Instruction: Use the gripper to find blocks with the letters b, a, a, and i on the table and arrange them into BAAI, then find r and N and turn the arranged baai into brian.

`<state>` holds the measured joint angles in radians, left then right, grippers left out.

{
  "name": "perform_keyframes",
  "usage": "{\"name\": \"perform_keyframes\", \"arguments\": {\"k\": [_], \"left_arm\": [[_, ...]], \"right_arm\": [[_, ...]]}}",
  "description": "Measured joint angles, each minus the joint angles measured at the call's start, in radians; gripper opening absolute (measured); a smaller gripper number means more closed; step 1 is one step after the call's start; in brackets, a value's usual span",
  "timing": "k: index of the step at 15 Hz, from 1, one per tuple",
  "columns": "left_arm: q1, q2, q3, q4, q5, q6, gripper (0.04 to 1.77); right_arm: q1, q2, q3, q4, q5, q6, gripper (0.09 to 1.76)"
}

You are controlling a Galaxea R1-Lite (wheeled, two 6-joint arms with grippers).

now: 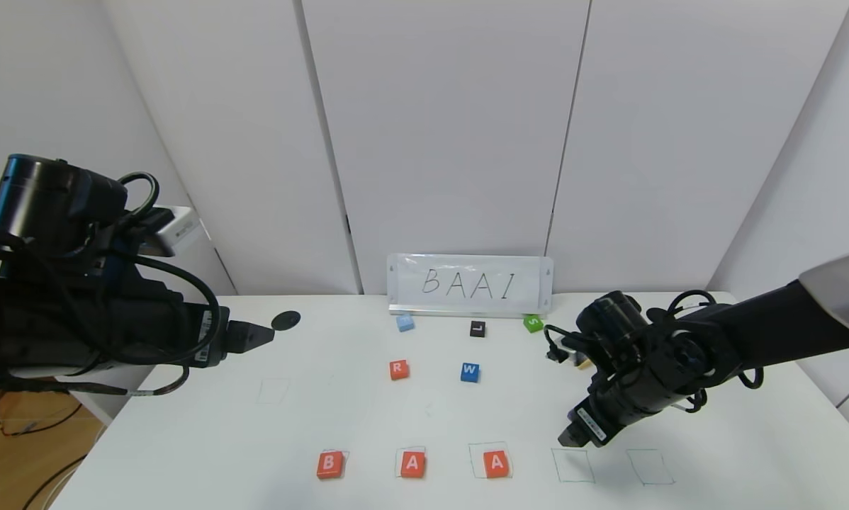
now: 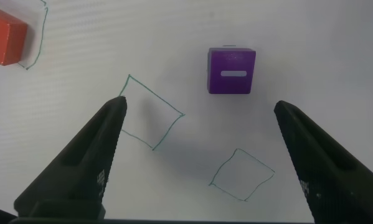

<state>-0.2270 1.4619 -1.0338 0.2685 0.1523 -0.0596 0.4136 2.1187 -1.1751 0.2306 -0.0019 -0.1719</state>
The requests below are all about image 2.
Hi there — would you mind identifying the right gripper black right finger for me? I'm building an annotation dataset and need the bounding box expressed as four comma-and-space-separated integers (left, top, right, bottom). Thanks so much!
273, 100, 373, 224

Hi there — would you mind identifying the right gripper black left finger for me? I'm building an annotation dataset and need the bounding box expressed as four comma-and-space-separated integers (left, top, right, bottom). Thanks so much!
13, 96, 128, 220

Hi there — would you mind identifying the purple block letter I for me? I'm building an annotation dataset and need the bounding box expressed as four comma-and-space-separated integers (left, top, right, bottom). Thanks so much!
207, 47, 257, 95

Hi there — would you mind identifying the orange block letter A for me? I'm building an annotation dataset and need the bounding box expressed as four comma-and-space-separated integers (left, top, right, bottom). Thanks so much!
0, 2, 29, 67

